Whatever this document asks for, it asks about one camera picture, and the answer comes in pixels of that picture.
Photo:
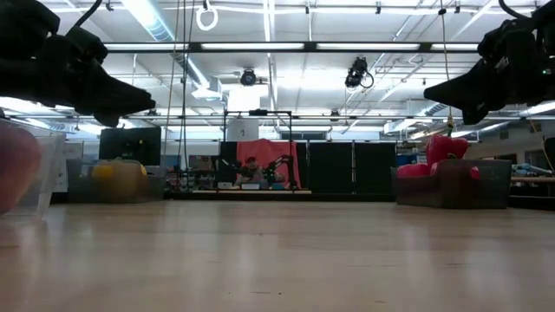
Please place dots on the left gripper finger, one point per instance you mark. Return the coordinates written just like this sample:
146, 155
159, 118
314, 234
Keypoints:
110, 120
121, 99

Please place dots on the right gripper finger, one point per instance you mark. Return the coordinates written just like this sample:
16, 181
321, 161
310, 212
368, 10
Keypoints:
472, 91
477, 116

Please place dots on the yellow bell pepper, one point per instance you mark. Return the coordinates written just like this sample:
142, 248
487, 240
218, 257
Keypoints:
126, 182
103, 171

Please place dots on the clear plastic bin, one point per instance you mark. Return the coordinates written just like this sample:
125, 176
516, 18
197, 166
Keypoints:
54, 173

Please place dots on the dark red apple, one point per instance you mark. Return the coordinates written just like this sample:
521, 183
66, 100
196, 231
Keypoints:
17, 173

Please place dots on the background black robot arm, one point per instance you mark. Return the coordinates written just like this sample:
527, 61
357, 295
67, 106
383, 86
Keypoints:
236, 170
284, 167

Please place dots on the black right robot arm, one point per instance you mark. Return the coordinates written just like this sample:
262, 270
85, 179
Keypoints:
547, 17

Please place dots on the black monitor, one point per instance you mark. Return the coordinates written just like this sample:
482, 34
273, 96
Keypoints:
130, 145

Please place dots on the white patterned partition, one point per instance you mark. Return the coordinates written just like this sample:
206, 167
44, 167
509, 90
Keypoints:
73, 167

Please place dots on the grey plastic bin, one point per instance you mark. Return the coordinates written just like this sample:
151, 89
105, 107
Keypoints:
451, 195
78, 190

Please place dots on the blue storage shelf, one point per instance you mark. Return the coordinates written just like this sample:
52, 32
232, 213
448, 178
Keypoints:
405, 159

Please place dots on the wooden background table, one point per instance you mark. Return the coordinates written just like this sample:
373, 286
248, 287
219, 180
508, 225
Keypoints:
533, 179

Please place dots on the narrow black partition panel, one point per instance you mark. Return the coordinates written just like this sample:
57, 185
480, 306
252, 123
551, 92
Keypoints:
227, 156

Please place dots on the white cylinder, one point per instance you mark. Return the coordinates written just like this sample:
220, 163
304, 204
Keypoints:
243, 130

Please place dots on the round black ceiling fixture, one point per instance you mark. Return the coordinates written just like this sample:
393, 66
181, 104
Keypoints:
248, 78

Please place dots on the person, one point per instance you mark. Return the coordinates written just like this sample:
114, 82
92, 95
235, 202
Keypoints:
251, 173

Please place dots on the red cloth backdrop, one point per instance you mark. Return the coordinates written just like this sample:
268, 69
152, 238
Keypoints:
264, 149

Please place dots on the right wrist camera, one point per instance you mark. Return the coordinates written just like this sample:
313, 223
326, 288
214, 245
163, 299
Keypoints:
511, 39

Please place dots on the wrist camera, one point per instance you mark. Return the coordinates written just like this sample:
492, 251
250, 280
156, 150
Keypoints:
511, 39
86, 45

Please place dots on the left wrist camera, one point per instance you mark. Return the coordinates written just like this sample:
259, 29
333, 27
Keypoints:
86, 45

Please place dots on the background black ceiling rail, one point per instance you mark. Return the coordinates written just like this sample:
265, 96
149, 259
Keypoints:
390, 117

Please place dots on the black overhead camera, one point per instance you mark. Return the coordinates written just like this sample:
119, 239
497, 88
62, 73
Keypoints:
356, 71

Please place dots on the thin black stand frame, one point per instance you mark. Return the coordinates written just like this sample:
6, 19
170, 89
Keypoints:
258, 112

